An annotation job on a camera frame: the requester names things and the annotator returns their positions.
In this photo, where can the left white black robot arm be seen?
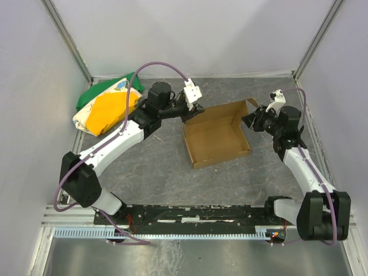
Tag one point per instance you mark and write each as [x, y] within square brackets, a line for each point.
[79, 173]

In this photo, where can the right aluminium frame post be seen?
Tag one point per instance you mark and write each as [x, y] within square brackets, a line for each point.
[318, 37]

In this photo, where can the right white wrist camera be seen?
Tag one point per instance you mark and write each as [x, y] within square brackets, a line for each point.
[277, 101]

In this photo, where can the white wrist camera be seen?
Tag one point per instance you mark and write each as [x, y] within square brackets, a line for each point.
[192, 93]
[277, 101]

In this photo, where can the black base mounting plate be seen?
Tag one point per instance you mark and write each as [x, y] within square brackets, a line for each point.
[195, 220]

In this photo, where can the left aluminium frame post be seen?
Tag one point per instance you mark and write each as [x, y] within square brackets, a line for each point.
[57, 20]

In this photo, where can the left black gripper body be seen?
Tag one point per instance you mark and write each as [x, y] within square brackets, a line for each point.
[188, 110]

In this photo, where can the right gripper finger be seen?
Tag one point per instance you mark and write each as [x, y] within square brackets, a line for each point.
[257, 125]
[250, 118]

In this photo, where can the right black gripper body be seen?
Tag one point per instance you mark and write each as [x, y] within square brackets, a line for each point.
[259, 120]

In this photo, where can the yellow white patterned cloth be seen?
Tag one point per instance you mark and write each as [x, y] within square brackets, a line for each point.
[105, 104]

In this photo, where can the brown cardboard box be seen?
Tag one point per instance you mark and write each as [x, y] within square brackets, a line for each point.
[215, 136]

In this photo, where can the aluminium front rail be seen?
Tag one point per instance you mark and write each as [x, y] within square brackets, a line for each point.
[76, 216]

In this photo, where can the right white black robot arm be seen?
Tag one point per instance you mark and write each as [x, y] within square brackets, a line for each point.
[324, 213]

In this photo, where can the aluminium frame post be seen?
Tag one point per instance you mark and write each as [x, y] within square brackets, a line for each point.
[57, 20]
[318, 37]

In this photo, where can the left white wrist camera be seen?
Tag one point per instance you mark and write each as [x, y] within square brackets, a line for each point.
[192, 93]

